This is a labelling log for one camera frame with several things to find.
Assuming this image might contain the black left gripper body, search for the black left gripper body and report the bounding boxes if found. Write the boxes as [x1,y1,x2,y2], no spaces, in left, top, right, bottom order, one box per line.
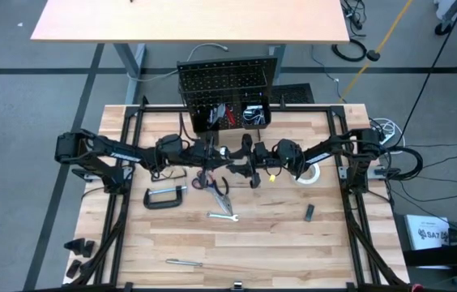
[181,135,218,183]

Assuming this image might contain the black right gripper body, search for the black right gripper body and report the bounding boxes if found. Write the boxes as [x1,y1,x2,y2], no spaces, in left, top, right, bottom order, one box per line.
[240,133,281,191]

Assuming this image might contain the red handled scissors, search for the red handled scissors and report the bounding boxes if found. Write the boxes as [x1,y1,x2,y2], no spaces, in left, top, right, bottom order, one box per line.
[190,170,229,212]

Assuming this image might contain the needle nose pliers black handles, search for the needle nose pliers black handles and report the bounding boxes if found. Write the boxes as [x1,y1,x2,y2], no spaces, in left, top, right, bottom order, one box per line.
[210,175,235,217]

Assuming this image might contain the chrome wire loop hook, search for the chrome wire loop hook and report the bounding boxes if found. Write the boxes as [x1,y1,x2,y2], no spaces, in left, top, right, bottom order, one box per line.
[242,110,265,126]

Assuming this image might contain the red handled screwdriver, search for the red handled screwdriver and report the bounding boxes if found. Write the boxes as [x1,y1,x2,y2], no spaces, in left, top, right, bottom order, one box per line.
[224,105,237,127]

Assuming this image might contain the chrome combination wrench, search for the chrome combination wrench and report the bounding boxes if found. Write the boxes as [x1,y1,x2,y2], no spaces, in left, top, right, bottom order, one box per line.
[205,211,240,223]

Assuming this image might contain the black metal peg board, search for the black metal peg board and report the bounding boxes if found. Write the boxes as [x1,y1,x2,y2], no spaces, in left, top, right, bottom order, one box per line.
[176,55,280,144]

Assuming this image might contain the small black peg board bin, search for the small black peg board bin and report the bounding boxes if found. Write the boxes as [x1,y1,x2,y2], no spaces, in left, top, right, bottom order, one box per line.
[239,97,273,131]

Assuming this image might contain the tall black peg board bin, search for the tall black peg board bin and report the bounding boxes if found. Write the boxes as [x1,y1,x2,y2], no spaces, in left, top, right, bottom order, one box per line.
[191,103,224,135]

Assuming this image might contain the white masking tape roll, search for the white masking tape roll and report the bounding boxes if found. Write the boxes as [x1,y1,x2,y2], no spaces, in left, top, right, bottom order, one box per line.
[293,161,322,186]

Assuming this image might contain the black C clamp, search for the black C clamp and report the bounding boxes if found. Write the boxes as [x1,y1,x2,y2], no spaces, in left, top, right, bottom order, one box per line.
[143,185,189,211]

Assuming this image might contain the black perforated metal panel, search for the black perforated metal panel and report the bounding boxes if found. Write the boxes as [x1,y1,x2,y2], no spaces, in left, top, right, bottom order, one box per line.
[275,82,315,106]

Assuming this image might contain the silver pen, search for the silver pen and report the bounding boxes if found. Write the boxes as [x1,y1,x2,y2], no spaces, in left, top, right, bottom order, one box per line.
[164,258,204,268]

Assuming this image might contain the white power strip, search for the white power strip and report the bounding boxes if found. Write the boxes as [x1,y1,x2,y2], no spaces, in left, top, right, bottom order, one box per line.
[369,117,407,149]

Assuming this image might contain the light wooden desk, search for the light wooden desk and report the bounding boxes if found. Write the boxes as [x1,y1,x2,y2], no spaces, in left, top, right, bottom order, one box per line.
[29,0,352,105]

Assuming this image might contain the black printed plastic part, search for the black printed plastic part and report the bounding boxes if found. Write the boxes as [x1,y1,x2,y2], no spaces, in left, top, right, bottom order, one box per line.
[65,259,83,280]
[62,238,96,259]

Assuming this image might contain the white printed box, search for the white printed box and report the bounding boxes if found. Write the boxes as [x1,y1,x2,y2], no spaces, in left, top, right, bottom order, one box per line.
[404,213,452,251]

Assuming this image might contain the black shelf unit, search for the black shelf unit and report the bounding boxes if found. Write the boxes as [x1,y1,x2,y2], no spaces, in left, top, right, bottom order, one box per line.
[392,213,457,292]

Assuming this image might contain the black wire basket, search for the black wire basket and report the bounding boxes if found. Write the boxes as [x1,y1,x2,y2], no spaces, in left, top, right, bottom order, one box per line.
[177,68,272,107]

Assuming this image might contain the white cable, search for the white cable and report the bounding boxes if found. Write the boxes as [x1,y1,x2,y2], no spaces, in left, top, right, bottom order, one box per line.
[126,41,230,84]

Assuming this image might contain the coiled black cable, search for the coiled black cable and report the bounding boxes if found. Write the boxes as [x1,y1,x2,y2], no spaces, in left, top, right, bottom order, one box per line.
[330,37,369,63]

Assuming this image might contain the yellow strap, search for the yellow strap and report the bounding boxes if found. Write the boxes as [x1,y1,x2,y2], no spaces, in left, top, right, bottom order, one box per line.
[335,0,416,105]

